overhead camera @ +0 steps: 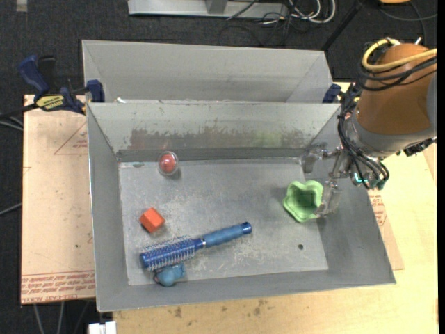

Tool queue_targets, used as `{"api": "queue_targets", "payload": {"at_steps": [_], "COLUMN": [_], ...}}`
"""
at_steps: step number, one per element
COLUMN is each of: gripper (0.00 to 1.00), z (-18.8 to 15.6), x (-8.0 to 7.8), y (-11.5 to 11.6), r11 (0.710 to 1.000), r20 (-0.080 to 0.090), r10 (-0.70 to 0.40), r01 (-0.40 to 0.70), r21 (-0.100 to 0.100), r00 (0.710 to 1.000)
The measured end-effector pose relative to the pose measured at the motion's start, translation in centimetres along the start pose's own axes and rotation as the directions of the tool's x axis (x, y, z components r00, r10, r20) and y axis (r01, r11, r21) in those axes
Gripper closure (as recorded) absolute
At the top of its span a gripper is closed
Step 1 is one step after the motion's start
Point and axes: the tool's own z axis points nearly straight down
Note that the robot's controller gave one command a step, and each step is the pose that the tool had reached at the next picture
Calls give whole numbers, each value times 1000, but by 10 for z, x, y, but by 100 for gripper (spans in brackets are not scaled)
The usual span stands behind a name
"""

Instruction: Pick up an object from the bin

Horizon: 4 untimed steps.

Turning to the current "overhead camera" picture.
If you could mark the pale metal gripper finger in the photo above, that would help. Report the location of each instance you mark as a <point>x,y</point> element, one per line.
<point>322,202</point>
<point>334,200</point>

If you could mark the green flower-shaped cup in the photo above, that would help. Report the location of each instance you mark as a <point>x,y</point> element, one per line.
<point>301,200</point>

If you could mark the grey metal bin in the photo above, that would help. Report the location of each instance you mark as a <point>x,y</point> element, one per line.
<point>226,200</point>

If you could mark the blue hairbrush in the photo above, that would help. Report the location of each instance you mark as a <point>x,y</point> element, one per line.
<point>187,247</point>

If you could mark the red ball in clear shell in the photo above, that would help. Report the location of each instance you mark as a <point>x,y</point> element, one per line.
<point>167,164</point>

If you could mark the blue toy figure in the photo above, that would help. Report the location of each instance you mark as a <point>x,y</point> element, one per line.
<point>168,276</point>

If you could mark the orange block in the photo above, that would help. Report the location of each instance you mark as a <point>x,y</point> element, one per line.
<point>152,219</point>

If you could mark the brown cardboard board, red print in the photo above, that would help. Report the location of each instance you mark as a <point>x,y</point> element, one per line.
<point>55,204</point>

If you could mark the black cylinder on white bracket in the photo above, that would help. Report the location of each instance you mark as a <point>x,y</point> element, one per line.
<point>417,147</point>

